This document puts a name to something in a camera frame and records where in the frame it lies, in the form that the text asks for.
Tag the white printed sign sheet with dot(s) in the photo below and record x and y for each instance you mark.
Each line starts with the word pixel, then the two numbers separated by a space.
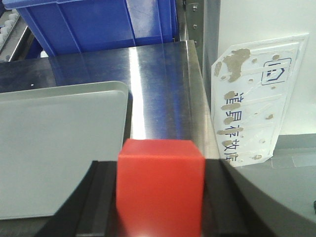
pixel 251 87

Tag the blue bin front right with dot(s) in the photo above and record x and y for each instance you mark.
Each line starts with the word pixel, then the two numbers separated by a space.
pixel 77 26

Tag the white roller conveyor rail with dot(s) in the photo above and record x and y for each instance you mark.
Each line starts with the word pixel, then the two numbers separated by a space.
pixel 8 21

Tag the grey metal tray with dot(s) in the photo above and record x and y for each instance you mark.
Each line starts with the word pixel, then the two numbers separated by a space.
pixel 48 139

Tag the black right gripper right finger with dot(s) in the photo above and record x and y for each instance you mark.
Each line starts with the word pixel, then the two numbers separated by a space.
pixel 234 207

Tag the red cube block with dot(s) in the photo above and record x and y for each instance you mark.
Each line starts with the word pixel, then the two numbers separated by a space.
pixel 159 190

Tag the steel shelf upright post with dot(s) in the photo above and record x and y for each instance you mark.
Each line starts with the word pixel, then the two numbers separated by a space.
pixel 198 20

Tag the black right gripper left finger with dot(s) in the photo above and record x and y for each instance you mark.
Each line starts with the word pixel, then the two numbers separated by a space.
pixel 90 211

